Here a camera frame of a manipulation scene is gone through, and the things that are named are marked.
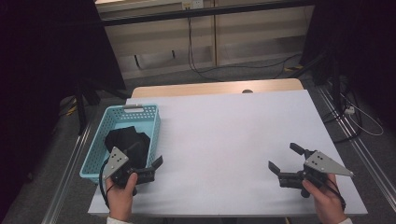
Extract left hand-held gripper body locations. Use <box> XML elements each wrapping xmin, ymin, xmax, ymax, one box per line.
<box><xmin>102</xmin><ymin>147</ymin><xmax>157</xmax><ymax>197</ymax></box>

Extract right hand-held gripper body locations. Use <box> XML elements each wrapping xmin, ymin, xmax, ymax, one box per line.
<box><xmin>278</xmin><ymin>149</ymin><xmax>355</xmax><ymax>199</ymax></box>

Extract black pants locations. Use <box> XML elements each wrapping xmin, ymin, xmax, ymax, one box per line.
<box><xmin>104</xmin><ymin>125</ymin><xmax>151</xmax><ymax>171</ymax></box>

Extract light blue plastic basket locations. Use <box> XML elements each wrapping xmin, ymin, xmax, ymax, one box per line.
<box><xmin>78</xmin><ymin>103</ymin><xmax>162</xmax><ymax>185</ymax></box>

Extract person's right hand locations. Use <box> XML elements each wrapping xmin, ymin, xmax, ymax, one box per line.
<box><xmin>302</xmin><ymin>173</ymin><xmax>347</xmax><ymax>224</ymax></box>

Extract person's left hand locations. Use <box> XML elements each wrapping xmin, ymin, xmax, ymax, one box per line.
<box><xmin>106</xmin><ymin>172</ymin><xmax>138</xmax><ymax>221</ymax></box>

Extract black stand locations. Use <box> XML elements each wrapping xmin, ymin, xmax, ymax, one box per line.
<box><xmin>74</xmin><ymin>78</ymin><xmax>134</xmax><ymax>136</ymax></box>
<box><xmin>290</xmin><ymin>50</ymin><xmax>344</xmax><ymax>110</ymax></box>

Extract white table sheet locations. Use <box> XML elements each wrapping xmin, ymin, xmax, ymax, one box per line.
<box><xmin>88</xmin><ymin>89</ymin><xmax>369</xmax><ymax>217</ymax></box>

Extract wooden table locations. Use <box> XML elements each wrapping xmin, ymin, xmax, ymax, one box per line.
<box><xmin>130</xmin><ymin>77</ymin><xmax>304</xmax><ymax>99</ymax></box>

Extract black curtain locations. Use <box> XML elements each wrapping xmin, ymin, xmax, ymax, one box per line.
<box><xmin>0</xmin><ymin>0</ymin><xmax>127</xmax><ymax>218</ymax></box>
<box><xmin>300</xmin><ymin>0</ymin><xmax>396</xmax><ymax>132</ymax></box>

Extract black horizontal bar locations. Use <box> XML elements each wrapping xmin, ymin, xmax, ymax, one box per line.
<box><xmin>101</xmin><ymin>0</ymin><xmax>316</xmax><ymax>27</ymax></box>

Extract left hand-held gripper cable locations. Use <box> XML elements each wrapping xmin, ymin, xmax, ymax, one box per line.
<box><xmin>98</xmin><ymin>158</ymin><xmax>115</xmax><ymax>210</ymax></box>

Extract hand-held gripper cable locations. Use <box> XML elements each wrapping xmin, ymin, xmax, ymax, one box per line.
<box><xmin>325</xmin><ymin>176</ymin><xmax>347</xmax><ymax>213</ymax></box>
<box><xmin>98</xmin><ymin>158</ymin><xmax>115</xmax><ymax>210</ymax></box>

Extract black floor cables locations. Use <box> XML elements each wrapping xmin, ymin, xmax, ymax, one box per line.
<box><xmin>321</xmin><ymin>90</ymin><xmax>363</xmax><ymax>144</ymax></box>

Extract right hand-held gripper cable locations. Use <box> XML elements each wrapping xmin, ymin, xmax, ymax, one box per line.
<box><xmin>325</xmin><ymin>176</ymin><xmax>347</xmax><ymax>213</ymax></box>

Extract aluminium floor rail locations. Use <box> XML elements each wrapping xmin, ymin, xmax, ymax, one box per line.
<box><xmin>40</xmin><ymin>122</ymin><xmax>92</xmax><ymax>224</ymax></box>
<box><xmin>317</xmin><ymin>85</ymin><xmax>396</xmax><ymax>203</ymax></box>

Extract white floor cable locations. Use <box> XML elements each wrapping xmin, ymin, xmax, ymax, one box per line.
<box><xmin>339</xmin><ymin>91</ymin><xmax>385</xmax><ymax>137</ymax></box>

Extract yellow cable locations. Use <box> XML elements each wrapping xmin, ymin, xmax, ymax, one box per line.
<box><xmin>64</xmin><ymin>97</ymin><xmax>78</xmax><ymax>118</ymax></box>

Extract black wall cable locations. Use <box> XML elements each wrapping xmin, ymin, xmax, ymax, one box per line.
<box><xmin>186</xmin><ymin>17</ymin><xmax>303</xmax><ymax>83</ymax></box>

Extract white wall socket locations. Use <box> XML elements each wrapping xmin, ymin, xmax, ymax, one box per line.
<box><xmin>181</xmin><ymin>0</ymin><xmax>204</xmax><ymax>9</ymax></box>

